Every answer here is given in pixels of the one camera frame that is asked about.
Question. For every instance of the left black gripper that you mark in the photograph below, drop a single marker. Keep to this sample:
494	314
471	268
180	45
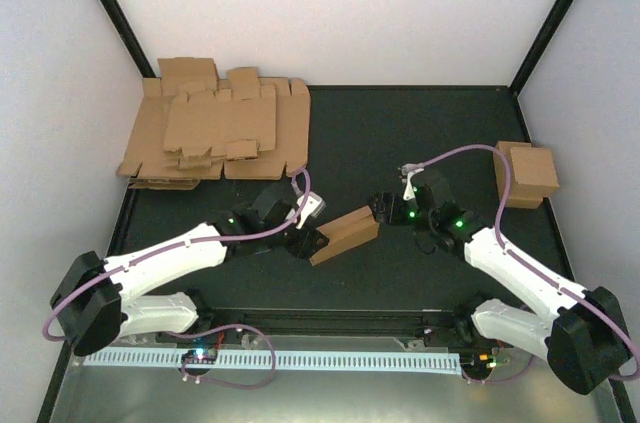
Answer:
305	247

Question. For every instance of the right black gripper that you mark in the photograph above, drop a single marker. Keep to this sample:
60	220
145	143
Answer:
394	218

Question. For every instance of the cardboard box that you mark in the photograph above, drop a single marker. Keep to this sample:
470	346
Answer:
501	177
533	171
346	233

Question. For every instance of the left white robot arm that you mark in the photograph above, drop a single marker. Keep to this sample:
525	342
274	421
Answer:
100	300

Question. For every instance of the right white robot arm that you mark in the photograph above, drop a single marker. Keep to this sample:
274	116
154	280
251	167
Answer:
581	334

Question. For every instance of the left controller circuit board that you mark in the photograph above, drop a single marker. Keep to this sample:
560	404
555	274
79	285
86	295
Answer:
200	355

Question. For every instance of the controller circuit board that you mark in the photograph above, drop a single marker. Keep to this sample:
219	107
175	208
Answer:
480	361
200	355

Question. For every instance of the stack of flat cardboard blanks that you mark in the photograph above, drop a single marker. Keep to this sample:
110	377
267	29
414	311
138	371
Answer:
194	125

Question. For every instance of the right controller circuit board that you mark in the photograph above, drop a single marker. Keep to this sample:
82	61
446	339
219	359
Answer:
480	361

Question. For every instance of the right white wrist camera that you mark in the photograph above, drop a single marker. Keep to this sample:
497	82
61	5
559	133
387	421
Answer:
407	172

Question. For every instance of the light blue slotted cable duct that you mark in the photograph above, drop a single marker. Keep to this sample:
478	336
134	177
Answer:
283	360

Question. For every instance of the right black frame post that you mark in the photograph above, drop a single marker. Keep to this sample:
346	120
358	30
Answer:
543	38

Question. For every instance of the black frame post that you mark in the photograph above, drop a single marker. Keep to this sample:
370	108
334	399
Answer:
543	38
128	37

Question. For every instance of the left black frame post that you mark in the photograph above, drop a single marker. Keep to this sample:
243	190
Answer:
128	37

